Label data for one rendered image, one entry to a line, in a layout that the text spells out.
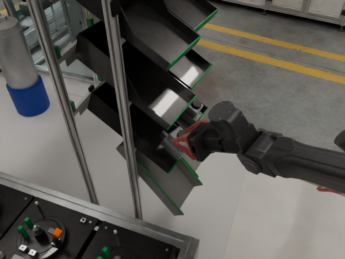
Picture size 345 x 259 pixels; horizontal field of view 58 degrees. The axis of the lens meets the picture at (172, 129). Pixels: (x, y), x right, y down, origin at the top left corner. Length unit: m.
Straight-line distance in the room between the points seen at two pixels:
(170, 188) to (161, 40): 0.50
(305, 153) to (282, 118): 2.38
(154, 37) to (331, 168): 0.41
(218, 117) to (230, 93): 2.48
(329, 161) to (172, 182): 0.58
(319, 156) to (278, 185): 0.76
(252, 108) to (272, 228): 1.91
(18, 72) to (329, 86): 2.86
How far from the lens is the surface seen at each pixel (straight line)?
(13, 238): 1.10
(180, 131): 0.79
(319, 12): 4.63
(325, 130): 2.96
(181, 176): 1.04
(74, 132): 0.89
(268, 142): 0.64
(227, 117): 0.62
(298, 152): 0.57
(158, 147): 0.87
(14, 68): 1.50
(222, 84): 3.21
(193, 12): 0.82
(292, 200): 1.27
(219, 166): 1.30
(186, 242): 1.00
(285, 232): 1.19
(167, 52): 0.66
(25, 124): 1.61
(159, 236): 1.00
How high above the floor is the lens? 1.85
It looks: 44 degrees down
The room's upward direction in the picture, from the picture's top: straight up
